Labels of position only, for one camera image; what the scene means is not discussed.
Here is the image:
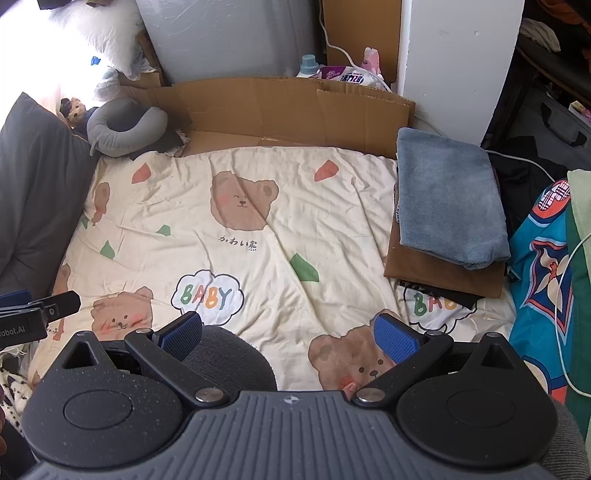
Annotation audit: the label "green cloth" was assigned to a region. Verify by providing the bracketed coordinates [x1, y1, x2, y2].
[566, 168, 591, 416]

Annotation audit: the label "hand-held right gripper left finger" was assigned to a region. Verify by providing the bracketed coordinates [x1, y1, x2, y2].
[62, 311, 230, 407]

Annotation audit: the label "dark patterned clothes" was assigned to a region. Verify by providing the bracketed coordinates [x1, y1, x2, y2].
[139, 129, 190, 155]

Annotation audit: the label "white pillow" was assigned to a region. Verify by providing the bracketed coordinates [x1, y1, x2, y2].
[51, 0, 153, 79]

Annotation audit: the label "purple white tissue pack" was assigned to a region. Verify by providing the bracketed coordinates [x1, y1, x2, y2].
[316, 65, 384, 88]

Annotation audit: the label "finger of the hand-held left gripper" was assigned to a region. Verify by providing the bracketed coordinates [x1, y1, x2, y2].
[28, 291, 81, 319]
[0, 290, 33, 309]

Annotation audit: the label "grey neck pillow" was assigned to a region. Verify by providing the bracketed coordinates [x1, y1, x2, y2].
[87, 98, 168, 158]

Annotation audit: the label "teal patterned cloth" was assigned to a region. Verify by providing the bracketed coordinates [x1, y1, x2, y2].
[508, 180, 575, 407]

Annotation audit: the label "white detergent bottle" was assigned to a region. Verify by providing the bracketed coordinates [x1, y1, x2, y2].
[295, 54, 321, 79]

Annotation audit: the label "dark grey bag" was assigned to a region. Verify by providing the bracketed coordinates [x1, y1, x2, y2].
[480, 85, 591, 185]

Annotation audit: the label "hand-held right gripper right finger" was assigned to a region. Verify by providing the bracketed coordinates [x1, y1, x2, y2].
[353, 313, 520, 407]

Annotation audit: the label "cream bear print blanket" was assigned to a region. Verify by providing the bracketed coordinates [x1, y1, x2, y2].
[28, 147, 517, 393]

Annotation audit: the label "upright cardboard panel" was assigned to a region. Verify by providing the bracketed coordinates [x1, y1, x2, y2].
[321, 0, 403, 93]

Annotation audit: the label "beige cloth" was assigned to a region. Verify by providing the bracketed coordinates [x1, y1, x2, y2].
[519, 17, 561, 51]

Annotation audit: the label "small teddy bear toy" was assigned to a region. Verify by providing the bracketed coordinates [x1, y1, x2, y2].
[60, 97, 88, 127]

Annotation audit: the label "brown folded garment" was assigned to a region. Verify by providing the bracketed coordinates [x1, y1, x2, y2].
[384, 185, 506, 298]

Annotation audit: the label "blue denim pants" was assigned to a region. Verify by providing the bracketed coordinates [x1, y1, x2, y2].
[396, 127, 512, 271]

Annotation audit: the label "white cable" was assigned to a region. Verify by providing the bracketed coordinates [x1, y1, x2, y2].
[318, 0, 557, 183]
[556, 231, 591, 398]

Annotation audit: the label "black cloth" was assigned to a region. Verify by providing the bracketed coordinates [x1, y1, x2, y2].
[489, 152, 571, 236]

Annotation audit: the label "folded cardboard sheet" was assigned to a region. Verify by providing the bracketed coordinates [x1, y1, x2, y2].
[117, 76, 416, 160]

